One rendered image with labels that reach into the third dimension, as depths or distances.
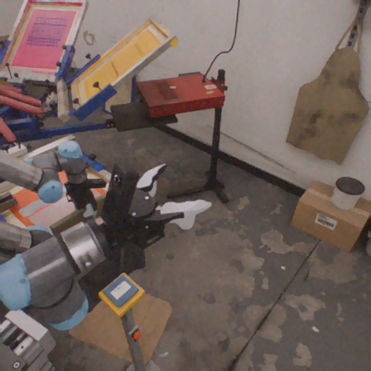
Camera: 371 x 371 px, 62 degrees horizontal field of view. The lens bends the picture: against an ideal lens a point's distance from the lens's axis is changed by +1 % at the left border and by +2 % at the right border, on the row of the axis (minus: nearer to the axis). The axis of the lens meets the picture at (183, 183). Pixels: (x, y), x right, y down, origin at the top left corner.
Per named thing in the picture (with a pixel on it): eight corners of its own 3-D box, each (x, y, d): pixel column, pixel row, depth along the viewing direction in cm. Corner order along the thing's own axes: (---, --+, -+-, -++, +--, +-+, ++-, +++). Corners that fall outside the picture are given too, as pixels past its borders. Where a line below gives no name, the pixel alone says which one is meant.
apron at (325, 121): (346, 163, 253) (407, 22, 186) (343, 167, 249) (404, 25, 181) (286, 141, 280) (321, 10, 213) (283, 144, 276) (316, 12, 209)
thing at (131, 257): (148, 264, 179) (142, 213, 152) (83, 321, 154) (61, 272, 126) (145, 262, 181) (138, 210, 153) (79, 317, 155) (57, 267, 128)
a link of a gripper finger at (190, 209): (212, 220, 58) (164, 223, 58) (210, 198, 54) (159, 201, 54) (213, 233, 55) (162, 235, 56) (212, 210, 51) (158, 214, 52)
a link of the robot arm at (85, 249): (55, 224, 51) (72, 257, 46) (81, 211, 53) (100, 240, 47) (70, 251, 56) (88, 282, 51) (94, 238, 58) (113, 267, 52)
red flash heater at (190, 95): (206, 85, 263) (207, 71, 256) (228, 108, 230) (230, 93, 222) (137, 94, 249) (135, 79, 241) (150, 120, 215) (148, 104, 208)
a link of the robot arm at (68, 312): (75, 275, 66) (57, 244, 58) (98, 316, 59) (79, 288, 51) (39, 296, 62) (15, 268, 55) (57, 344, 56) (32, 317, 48)
